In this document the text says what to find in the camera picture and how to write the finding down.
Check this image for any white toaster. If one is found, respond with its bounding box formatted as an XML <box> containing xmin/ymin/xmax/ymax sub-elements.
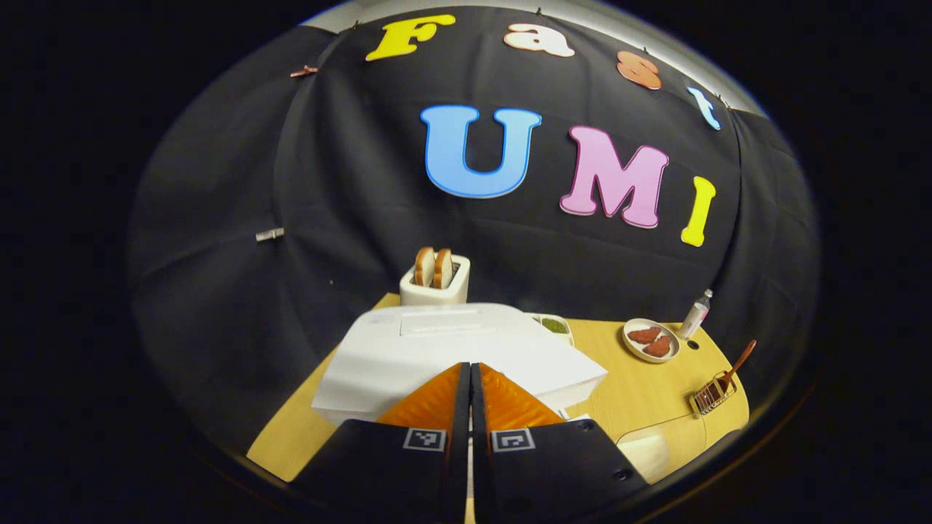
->
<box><xmin>399</xmin><ymin>255</ymin><xmax>471</xmax><ymax>307</ymax></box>

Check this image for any small clear pink-label bottle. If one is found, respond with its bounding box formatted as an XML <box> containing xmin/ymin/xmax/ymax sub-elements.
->
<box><xmin>679</xmin><ymin>289</ymin><xmax>714</xmax><ymax>341</ymax></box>

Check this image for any clear tray of white rice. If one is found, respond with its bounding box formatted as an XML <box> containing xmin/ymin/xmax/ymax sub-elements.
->
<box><xmin>561</xmin><ymin>411</ymin><xmax>708</xmax><ymax>486</ymax></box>

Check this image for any white rice cooker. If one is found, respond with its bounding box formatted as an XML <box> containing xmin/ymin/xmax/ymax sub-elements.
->
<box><xmin>312</xmin><ymin>302</ymin><xmax>609</xmax><ymax>426</ymax></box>

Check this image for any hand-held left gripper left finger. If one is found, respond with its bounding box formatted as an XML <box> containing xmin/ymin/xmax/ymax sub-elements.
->
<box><xmin>291</xmin><ymin>362</ymin><xmax>472</xmax><ymax>524</ymax></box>

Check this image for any white oval plate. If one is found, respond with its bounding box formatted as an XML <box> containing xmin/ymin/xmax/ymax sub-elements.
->
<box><xmin>623</xmin><ymin>318</ymin><xmax>681</xmax><ymax>363</ymax></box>

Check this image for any white divided bean dish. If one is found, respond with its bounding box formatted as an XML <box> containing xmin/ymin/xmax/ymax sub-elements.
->
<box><xmin>530</xmin><ymin>313</ymin><xmax>575</xmax><ymax>347</ymax></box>

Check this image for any brown wooden spoon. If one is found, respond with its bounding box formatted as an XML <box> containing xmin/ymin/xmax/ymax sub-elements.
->
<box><xmin>717</xmin><ymin>339</ymin><xmax>757</xmax><ymax>397</ymax></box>

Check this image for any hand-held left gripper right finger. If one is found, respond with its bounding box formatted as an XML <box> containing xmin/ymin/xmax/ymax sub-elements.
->
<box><xmin>470</xmin><ymin>362</ymin><xmax>650</xmax><ymax>524</ymax></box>

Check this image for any metal wire chopstick holder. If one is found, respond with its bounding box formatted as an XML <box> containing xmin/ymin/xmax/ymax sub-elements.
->
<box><xmin>689</xmin><ymin>371</ymin><xmax>738</xmax><ymax>418</ymax></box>

